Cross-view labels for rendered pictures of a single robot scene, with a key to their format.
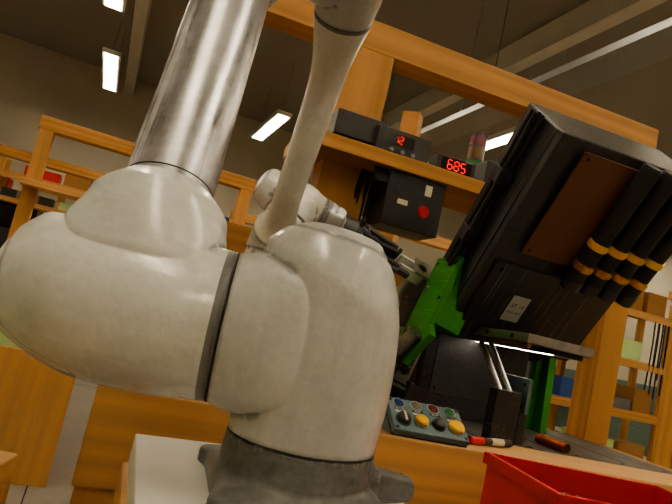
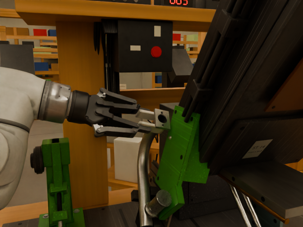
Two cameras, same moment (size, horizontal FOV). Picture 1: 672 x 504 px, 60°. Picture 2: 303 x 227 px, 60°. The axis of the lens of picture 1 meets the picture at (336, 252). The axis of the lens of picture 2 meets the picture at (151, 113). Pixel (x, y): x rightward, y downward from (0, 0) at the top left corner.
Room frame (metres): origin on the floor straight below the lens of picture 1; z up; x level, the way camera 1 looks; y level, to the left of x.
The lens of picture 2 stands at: (0.75, -0.15, 1.38)
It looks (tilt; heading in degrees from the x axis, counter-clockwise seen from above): 11 degrees down; 357
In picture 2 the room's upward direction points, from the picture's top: straight up
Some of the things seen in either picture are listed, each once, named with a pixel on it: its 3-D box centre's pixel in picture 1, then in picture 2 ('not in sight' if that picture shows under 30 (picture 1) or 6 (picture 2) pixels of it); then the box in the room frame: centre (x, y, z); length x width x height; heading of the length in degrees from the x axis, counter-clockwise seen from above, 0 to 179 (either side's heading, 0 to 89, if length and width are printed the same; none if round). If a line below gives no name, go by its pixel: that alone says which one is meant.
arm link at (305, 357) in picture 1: (313, 330); not in sight; (0.62, 0.00, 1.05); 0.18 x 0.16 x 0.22; 97
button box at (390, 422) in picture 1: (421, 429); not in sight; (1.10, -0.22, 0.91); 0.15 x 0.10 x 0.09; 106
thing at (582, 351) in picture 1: (505, 339); (248, 169); (1.36, -0.43, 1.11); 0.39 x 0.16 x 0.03; 16
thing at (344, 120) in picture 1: (357, 130); not in sight; (1.57, 0.02, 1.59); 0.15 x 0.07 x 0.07; 106
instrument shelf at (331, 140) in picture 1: (438, 187); (167, 20); (1.69, -0.25, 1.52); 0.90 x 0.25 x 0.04; 106
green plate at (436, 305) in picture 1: (444, 301); (187, 149); (1.35, -0.27, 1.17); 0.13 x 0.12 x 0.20; 106
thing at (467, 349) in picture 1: (461, 350); (208, 153); (1.60, -0.39, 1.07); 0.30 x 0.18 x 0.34; 106
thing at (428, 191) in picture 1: (405, 206); (140, 47); (1.61, -0.16, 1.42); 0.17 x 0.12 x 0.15; 106
